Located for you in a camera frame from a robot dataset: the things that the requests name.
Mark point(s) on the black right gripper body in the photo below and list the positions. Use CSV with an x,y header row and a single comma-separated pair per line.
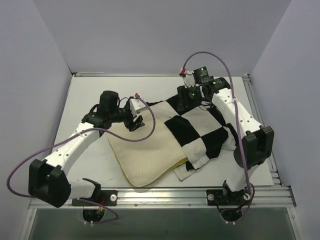
x,y
184,100

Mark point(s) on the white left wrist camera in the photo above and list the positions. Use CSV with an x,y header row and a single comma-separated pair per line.
x,y
136,106

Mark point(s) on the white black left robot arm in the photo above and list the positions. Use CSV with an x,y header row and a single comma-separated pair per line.
x,y
48,178

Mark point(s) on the aluminium front frame rail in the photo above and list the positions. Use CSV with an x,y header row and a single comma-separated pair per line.
x,y
264,197

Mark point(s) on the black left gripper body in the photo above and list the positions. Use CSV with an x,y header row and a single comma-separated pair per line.
x,y
131,120

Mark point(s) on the aluminium back frame rail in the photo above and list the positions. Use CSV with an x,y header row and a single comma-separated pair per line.
x,y
88,74

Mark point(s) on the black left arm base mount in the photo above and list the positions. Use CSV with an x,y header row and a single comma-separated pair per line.
x,y
104,197

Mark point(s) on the cream quilted pillow yellow edge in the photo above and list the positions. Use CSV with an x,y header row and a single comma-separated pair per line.
x,y
145,161

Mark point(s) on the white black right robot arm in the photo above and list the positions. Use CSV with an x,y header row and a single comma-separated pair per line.
x,y
219,93

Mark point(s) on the aluminium right side rail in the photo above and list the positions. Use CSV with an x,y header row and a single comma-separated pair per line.
x,y
263,133

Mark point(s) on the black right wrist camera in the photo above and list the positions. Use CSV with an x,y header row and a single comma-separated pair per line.
x,y
199,74

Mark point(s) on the black white checkered pillowcase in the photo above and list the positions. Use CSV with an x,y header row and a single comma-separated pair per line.
x,y
202,133

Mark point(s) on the aluminium frame rail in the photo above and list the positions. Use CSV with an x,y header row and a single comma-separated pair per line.
x,y
88,74
264,197

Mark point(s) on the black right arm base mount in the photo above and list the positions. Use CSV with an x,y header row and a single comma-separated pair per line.
x,y
223,197

